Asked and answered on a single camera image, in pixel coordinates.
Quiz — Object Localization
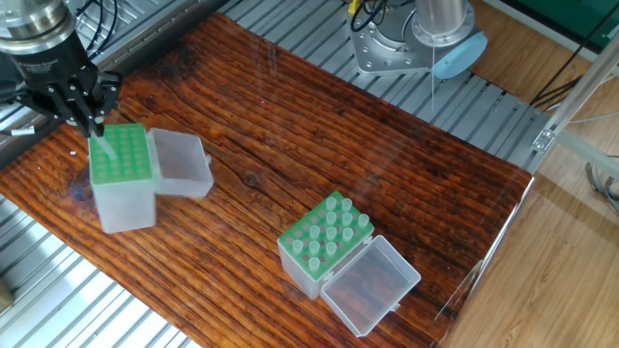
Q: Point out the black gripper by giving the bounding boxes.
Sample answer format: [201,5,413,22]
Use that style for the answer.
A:
[14,56,123,138]

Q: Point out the clear tip box with tips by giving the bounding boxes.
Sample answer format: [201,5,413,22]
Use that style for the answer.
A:
[89,124,214,235]

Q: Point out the clear tip box green rack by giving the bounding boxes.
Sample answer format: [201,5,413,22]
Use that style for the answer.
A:
[278,190,424,337]

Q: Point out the silver robot mounting plate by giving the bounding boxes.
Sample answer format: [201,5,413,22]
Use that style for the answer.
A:
[348,10,452,76]

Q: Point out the glossy brown wooden board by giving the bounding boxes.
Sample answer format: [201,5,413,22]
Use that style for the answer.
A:
[0,10,536,348]

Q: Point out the black cable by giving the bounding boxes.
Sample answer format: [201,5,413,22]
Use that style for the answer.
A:
[73,0,122,54]

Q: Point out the white cable tie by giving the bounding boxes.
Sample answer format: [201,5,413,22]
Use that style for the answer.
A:
[427,39,440,122]

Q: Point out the aluminium frame post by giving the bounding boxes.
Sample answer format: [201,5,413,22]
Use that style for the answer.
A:
[530,48,619,177]

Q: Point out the grey cable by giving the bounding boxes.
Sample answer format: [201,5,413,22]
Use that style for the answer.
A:
[584,159,619,210]

